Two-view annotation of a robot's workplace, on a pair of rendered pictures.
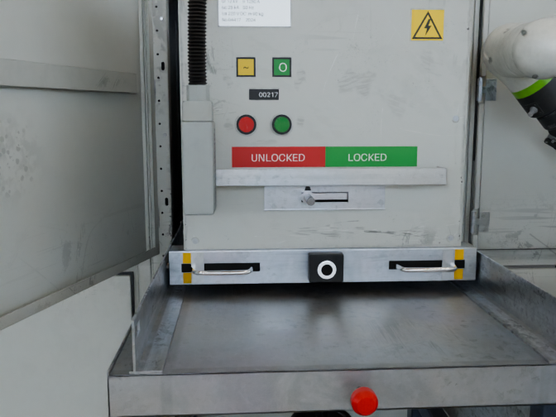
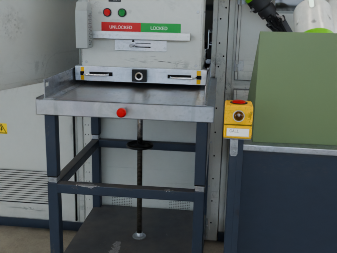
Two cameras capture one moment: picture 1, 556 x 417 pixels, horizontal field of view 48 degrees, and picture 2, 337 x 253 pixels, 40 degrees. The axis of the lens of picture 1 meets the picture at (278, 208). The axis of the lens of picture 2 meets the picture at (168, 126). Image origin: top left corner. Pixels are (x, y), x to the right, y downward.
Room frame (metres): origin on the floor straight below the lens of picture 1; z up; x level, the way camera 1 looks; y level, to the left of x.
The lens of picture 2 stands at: (-0.77, -0.52, 1.16)
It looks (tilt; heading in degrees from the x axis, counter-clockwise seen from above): 14 degrees down; 10
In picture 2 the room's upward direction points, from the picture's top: 1 degrees clockwise
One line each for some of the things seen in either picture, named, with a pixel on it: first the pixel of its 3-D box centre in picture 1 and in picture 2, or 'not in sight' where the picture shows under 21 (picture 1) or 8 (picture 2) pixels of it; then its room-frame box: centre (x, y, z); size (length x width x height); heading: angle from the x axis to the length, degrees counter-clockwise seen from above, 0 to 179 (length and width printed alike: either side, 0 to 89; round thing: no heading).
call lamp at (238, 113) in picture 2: not in sight; (238, 116); (0.52, -0.50, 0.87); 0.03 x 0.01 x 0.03; 94
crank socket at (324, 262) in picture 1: (326, 267); (139, 75); (1.05, -0.08, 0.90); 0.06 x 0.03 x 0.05; 93
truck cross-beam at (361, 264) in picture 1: (323, 262); (141, 74); (1.09, -0.08, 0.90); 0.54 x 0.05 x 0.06; 93
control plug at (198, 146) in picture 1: (199, 156); (83, 25); (0.99, 0.12, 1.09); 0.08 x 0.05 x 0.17; 3
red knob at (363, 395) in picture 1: (362, 398); (122, 112); (0.71, -0.10, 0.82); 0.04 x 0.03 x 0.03; 4
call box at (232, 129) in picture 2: not in sight; (237, 119); (0.57, -0.49, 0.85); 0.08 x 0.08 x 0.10; 4
